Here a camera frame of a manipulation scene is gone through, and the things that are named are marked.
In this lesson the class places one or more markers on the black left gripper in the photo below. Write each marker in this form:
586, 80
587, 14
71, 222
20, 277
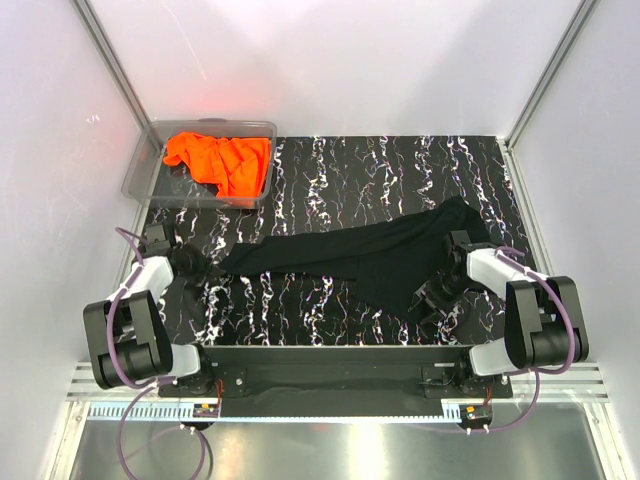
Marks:
204, 264

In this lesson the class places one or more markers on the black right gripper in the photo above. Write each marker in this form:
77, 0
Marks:
431, 288

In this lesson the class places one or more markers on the black t shirt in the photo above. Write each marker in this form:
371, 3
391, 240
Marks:
385, 262

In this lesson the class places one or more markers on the clear plastic bin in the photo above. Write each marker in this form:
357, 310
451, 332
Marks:
153, 184

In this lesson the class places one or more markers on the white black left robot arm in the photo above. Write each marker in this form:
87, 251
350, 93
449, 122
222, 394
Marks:
127, 341

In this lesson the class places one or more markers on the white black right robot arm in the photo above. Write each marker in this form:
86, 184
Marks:
544, 329

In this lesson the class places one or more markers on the orange t shirt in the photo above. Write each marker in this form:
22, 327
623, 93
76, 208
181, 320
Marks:
237, 167

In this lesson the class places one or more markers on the right black connector box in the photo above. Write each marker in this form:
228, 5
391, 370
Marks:
476, 418

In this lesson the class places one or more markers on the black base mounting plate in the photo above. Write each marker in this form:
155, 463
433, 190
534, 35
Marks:
301, 383

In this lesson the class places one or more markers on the white slotted cable duct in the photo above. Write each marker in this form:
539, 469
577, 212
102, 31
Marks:
145, 411

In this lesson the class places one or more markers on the aluminium front rail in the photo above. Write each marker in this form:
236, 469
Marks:
581, 384

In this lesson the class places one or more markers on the left aluminium frame post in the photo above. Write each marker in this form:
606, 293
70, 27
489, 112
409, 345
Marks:
101, 41

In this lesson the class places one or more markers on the aluminium frame post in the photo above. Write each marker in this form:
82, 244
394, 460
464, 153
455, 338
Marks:
569, 38
101, 41

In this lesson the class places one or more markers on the right aluminium frame post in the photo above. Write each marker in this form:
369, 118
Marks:
569, 38

